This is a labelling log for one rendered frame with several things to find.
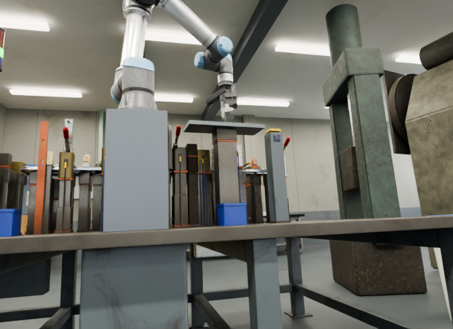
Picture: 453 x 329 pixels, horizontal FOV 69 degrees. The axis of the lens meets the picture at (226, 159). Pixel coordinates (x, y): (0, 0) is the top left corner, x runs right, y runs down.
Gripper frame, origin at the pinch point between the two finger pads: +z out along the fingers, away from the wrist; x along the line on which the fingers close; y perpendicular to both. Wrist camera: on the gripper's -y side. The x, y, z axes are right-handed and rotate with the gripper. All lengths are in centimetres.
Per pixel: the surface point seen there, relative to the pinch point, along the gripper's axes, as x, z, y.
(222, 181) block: -4.2, 28.3, -1.2
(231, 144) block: -2.3, 10.9, 3.6
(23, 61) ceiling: 314, -215, -318
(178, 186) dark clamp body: 2.5, 28.7, -22.3
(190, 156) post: 4.1, 14.0, -16.7
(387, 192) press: 159, 26, 146
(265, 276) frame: -46, 63, 12
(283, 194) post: 6.6, 34.5, 27.1
